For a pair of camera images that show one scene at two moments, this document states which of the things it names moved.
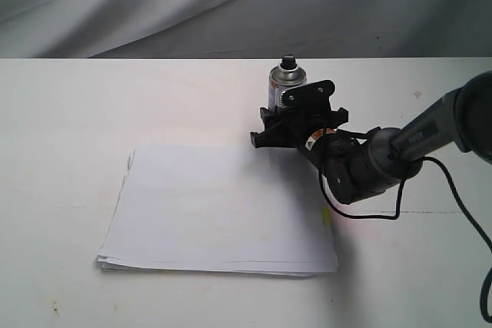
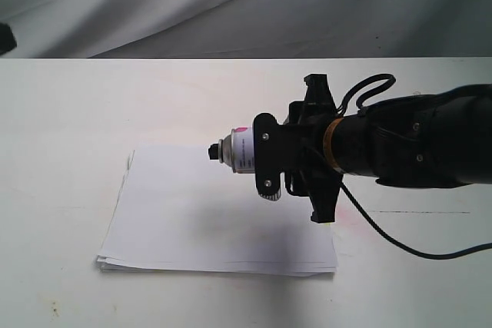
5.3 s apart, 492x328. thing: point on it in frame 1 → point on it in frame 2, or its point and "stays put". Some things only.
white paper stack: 217,209 stays put
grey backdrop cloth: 245,8 stays put
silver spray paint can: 287,74 → 237,150
